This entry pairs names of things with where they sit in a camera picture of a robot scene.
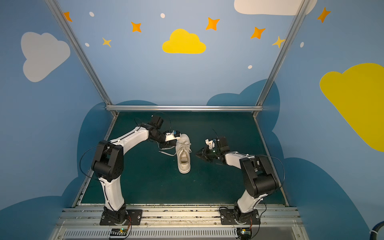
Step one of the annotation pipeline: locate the white sneaker shoe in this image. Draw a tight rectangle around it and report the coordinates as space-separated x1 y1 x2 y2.
176 134 192 174

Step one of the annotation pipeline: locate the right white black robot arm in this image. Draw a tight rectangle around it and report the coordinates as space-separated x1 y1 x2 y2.
196 137 281 225

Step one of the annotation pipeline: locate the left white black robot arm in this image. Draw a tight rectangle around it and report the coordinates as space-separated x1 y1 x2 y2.
91 115 181 226

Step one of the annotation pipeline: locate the green table mat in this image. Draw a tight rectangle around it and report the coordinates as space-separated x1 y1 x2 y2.
121 112 266 204

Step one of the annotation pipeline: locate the right green circuit board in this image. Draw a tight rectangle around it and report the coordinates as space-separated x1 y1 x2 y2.
236 228 252 240

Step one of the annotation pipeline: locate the green circuit board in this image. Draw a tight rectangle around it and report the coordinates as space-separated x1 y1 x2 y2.
236 228 252 240
108 228 129 240

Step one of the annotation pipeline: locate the left green circuit board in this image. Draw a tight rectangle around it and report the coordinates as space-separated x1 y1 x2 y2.
108 228 129 240

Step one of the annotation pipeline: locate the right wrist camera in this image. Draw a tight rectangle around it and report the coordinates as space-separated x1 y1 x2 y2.
205 139 217 150

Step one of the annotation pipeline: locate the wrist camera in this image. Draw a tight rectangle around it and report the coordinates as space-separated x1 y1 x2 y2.
205 139 217 150
165 131 181 142

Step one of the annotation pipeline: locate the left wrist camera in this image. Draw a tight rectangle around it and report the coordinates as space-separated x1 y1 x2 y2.
165 131 181 142

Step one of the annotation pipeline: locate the horizontal aluminium frame bar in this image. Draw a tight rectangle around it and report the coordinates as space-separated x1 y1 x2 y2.
106 105 263 112

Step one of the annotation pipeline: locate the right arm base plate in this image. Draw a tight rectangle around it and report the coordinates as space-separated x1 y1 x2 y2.
218 207 261 225

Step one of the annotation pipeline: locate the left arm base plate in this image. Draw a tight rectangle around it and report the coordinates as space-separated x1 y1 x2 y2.
100 209 143 226

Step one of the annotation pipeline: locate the aluminium rail base frame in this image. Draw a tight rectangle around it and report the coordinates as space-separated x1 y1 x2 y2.
50 204 309 240

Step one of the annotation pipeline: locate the left aluminium frame post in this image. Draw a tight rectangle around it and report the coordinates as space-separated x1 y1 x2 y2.
45 0 113 106

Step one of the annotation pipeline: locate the aluminium frame post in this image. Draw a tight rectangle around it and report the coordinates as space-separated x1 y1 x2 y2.
252 0 312 120
45 0 113 106

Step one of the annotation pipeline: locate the right aluminium frame post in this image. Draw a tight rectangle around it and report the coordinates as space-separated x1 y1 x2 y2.
252 0 312 120

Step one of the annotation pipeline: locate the black corrugated hose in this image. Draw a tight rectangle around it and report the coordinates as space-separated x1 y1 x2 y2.
369 220 384 240

